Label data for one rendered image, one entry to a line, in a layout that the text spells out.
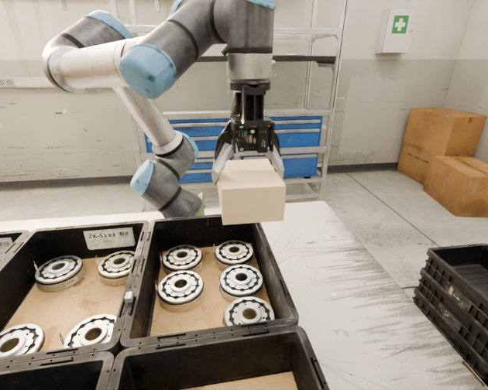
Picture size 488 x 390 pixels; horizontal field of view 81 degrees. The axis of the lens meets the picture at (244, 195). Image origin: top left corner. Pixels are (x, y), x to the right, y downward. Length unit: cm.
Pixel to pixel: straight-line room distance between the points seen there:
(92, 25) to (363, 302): 102
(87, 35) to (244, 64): 46
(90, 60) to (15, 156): 338
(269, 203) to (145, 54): 32
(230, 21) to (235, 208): 31
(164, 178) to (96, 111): 255
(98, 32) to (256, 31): 47
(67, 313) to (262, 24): 69
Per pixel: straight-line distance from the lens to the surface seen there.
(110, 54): 58
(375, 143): 402
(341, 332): 86
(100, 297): 79
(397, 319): 94
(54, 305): 82
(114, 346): 55
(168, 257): 80
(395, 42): 374
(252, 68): 50
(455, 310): 146
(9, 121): 386
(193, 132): 249
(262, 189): 53
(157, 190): 99
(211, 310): 69
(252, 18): 50
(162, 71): 48
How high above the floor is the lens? 134
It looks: 26 degrees down
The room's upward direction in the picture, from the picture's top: straight up
